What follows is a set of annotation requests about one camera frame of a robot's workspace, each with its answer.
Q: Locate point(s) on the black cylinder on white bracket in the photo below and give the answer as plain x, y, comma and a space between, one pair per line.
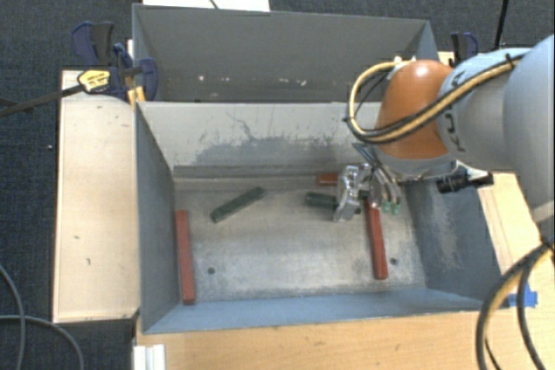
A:
453, 183

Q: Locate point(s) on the grey metal bin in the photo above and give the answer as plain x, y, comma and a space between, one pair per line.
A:
282, 247

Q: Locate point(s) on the pale wood board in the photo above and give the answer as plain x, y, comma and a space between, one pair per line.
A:
95, 208

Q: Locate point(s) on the dark green flat block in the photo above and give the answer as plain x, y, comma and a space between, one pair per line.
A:
320, 200
237, 204

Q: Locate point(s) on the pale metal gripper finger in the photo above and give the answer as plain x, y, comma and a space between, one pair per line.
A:
344, 210
350, 182

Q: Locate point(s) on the red-brown flat block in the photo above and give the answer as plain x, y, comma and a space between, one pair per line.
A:
326, 179
376, 247
185, 260

